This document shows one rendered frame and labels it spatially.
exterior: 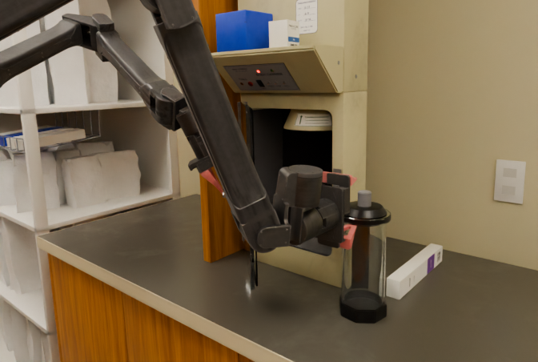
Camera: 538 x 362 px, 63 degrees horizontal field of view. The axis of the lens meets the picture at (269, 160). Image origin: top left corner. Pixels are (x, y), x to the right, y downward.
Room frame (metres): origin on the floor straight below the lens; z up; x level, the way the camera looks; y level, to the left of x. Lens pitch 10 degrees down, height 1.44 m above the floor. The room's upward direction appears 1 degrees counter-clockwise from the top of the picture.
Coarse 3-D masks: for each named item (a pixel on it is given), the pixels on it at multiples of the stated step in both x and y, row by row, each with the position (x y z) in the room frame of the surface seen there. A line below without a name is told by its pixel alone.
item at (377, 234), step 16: (384, 208) 0.90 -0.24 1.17; (352, 224) 0.84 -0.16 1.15; (384, 224) 0.85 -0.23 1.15; (368, 240) 0.84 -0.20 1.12; (384, 240) 0.85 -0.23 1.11; (352, 256) 0.85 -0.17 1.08; (368, 256) 0.84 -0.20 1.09; (384, 256) 0.86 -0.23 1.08; (352, 272) 0.85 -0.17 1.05; (368, 272) 0.84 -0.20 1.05; (384, 272) 0.86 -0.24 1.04; (352, 288) 0.85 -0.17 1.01; (368, 288) 0.84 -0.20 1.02; (384, 288) 0.86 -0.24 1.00; (352, 304) 0.85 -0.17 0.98; (368, 304) 0.84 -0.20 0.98
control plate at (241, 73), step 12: (228, 72) 1.11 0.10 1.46; (240, 72) 1.09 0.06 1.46; (252, 72) 1.06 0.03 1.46; (264, 72) 1.04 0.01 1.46; (276, 72) 1.02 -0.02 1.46; (288, 72) 1.00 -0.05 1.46; (240, 84) 1.13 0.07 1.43; (264, 84) 1.08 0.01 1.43; (276, 84) 1.06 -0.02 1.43; (288, 84) 1.03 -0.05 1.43
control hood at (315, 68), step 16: (272, 48) 0.98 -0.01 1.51; (288, 48) 0.95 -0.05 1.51; (304, 48) 0.92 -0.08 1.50; (320, 48) 0.92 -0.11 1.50; (336, 48) 0.97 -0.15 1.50; (224, 64) 1.10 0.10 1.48; (240, 64) 1.07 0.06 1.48; (288, 64) 0.98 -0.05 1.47; (304, 64) 0.95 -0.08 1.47; (320, 64) 0.93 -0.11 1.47; (336, 64) 0.97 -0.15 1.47; (304, 80) 0.99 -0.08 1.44; (320, 80) 0.97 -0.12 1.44; (336, 80) 0.97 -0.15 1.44
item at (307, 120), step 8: (296, 112) 1.12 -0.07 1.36; (304, 112) 1.10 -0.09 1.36; (312, 112) 1.09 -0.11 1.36; (320, 112) 1.09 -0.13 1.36; (328, 112) 1.09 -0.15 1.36; (288, 120) 1.13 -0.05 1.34; (296, 120) 1.10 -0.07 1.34; (304, 120) 1.09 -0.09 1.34; (312, 120) 1.08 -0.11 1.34; (320, 120) 1.08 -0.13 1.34; (328, 120) 1.08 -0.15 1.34; (288, 128) 1.12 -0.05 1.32; (296, 128) 1.09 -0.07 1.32; (304, 128) 1.08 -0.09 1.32; (312, 128) 1.07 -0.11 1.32; (320, 128) 1.07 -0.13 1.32; (328, 128) 1.07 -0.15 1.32
